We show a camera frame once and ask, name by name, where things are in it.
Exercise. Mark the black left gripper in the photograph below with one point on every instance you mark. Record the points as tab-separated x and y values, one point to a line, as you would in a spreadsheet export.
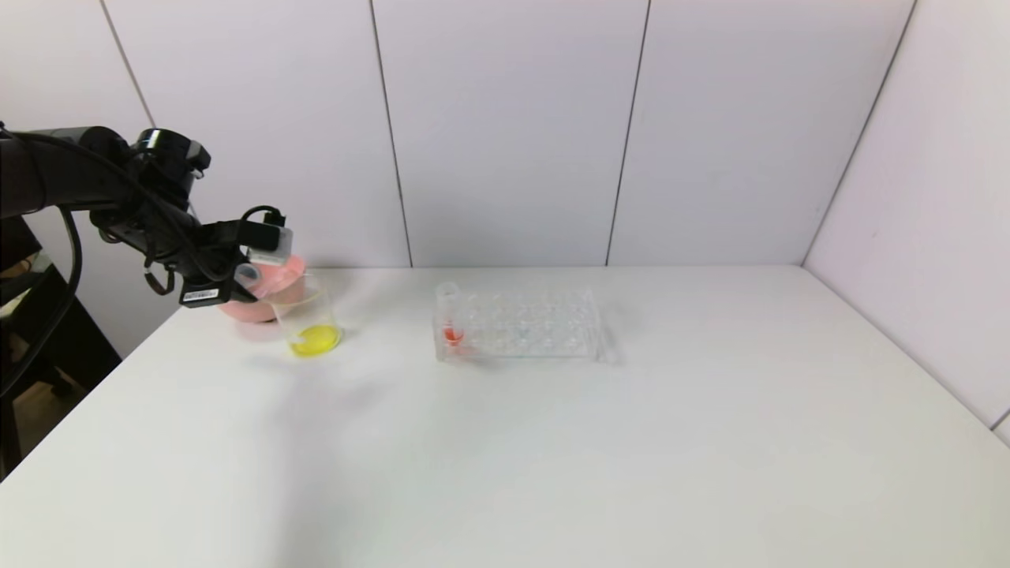
203	294

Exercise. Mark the test tube with blue pigment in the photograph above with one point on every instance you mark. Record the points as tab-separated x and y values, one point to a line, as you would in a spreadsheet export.
248	274

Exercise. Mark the clear glass beaker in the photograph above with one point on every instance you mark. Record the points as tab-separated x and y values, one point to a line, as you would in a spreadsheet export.
314	338

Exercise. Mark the test tube with red pigment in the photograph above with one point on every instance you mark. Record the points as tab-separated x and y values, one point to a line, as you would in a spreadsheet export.
452	333

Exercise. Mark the clear acrylic test tube rack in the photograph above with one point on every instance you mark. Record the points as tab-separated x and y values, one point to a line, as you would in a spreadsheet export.
525	331

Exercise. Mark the pink bowl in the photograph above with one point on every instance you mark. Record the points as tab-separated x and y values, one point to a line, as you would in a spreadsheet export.
272	304

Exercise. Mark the dark furniture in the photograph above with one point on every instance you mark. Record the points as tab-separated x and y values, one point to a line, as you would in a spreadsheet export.
39	347

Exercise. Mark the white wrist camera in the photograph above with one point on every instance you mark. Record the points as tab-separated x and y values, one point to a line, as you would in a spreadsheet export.
272	243

